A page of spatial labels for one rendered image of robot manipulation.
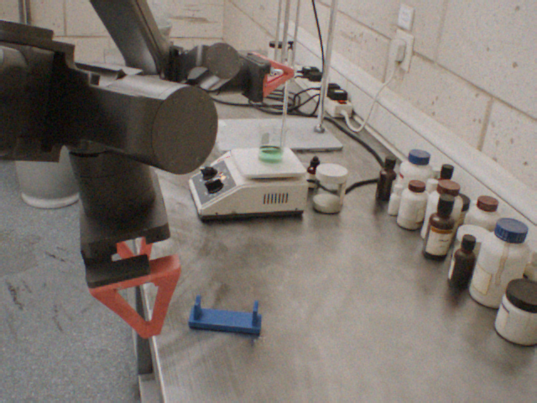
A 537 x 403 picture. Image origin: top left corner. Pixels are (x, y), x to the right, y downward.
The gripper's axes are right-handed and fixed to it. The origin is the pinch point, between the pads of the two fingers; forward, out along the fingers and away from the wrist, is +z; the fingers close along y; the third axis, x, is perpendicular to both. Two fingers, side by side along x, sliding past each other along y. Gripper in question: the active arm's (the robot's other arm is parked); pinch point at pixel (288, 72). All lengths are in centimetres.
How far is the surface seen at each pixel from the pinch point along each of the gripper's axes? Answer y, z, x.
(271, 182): -3.5, -3.8, 19.0
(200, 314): -26.0, -28.2, 25.1
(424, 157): -12.3, 24.3, 14.6
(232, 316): -28.4, -24.3, 25.1
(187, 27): 224, 82, 41
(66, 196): 154, -4, 96
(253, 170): -1.0, -6.2, 17.2
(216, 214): -1.3, -13.3, 24.7
